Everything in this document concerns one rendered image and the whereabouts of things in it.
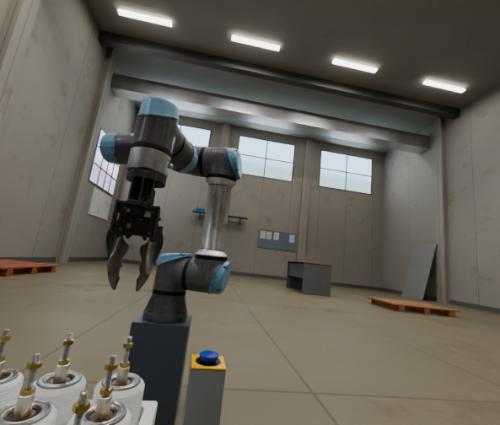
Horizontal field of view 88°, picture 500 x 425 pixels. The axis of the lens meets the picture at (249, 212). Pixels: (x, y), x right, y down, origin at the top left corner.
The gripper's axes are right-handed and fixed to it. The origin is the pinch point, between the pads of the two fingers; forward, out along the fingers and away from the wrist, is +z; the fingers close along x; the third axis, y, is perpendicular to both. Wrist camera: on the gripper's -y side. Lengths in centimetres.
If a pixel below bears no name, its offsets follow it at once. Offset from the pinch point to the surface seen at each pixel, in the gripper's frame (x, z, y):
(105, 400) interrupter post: 0.4, 18.9, 1.7
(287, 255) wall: 460, -46, -871
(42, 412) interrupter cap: -8.8, 21.3, -0.5
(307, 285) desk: 303, 28, -444
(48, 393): -10.6, 21.9, -8.0
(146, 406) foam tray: 7.4, 28.6, -15.2
